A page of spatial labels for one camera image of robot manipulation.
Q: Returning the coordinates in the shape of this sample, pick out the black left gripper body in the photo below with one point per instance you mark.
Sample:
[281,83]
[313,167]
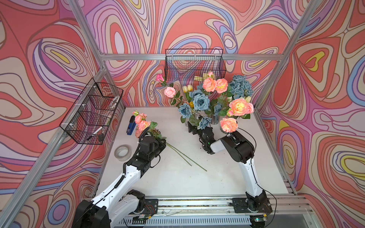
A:
[158,147]

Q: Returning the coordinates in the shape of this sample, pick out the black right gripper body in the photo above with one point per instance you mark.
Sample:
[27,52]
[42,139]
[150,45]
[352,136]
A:
[199,132]

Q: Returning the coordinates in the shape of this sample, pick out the pink rose stem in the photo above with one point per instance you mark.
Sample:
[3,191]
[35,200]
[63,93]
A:
[142,122]
[156,132]

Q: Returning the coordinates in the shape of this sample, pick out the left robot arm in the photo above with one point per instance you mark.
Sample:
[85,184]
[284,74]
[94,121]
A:
[119,200]

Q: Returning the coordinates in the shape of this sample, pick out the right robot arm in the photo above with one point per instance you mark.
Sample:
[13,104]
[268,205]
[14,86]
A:
[241,150]

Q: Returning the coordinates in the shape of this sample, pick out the white tape roll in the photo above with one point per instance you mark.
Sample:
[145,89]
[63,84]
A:
[122,153]

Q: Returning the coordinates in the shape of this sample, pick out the blue rose bouquet left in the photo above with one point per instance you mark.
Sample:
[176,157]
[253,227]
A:
[197,108]

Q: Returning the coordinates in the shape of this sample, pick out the blue rose bouquet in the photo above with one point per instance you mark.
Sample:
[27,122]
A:
[240,87]
[197,108]

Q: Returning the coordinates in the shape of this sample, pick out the blue stapler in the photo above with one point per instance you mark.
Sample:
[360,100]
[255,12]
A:
[131,125]

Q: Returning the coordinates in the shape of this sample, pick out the pink rose bunch right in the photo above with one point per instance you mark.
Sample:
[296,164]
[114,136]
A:
[238,108]

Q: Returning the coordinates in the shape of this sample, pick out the pink rose bunch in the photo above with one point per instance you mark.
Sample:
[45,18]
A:
[210,84]
[238,108]

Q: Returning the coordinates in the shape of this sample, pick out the pink rose bunch centre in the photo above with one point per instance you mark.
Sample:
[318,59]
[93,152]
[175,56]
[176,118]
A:
[210,84]

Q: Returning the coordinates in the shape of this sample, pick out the blue rose bouquet right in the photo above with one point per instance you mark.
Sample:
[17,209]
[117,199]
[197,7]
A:
[240,87]

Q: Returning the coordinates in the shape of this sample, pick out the yellow sponge in basket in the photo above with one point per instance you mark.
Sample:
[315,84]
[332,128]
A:
[201,77]

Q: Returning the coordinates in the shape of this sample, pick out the black wire basket left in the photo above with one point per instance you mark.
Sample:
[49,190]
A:
[95,109]

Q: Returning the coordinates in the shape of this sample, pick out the black wire basket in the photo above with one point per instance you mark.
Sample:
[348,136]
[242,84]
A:
[95,109]
[183,64]

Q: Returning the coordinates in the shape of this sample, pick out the black wire basket back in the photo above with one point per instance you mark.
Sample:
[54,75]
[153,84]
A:
[183,64]

